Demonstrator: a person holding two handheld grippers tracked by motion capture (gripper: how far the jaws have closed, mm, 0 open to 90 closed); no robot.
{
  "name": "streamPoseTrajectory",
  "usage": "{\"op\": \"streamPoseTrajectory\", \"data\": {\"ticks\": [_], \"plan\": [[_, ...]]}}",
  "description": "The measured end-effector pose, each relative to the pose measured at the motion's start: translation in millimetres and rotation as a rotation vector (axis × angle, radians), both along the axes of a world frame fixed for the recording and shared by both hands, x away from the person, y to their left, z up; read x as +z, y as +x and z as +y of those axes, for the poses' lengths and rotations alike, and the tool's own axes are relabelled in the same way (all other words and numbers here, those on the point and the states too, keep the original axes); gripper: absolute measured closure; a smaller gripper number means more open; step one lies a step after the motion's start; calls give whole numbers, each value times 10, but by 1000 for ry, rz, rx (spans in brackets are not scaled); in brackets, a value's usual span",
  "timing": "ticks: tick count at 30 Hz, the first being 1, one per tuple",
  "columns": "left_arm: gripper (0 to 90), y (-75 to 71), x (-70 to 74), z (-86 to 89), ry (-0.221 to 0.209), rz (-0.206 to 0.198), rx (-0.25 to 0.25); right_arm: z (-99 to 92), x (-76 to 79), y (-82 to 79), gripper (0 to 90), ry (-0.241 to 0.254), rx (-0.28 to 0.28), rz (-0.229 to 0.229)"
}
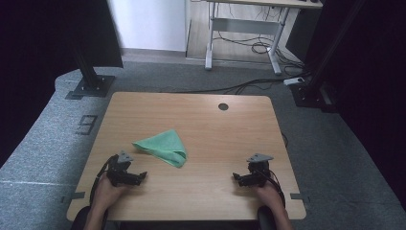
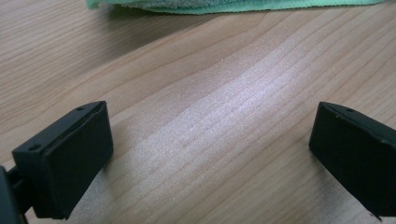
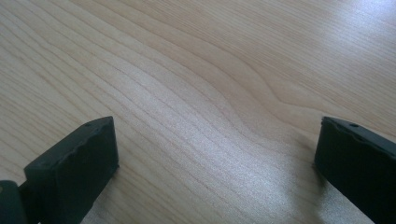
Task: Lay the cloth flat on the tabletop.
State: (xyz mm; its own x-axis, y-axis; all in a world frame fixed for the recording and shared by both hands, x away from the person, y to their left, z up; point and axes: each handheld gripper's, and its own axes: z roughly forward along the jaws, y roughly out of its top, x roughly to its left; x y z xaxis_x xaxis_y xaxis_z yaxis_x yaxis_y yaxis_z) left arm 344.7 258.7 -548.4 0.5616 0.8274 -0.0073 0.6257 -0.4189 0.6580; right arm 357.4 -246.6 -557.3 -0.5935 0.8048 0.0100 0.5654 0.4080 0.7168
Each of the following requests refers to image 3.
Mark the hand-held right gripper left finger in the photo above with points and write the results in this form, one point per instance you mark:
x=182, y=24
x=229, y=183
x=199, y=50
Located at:
x=74, y=168

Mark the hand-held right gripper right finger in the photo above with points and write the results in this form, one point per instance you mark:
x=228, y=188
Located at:
x=358, y=168

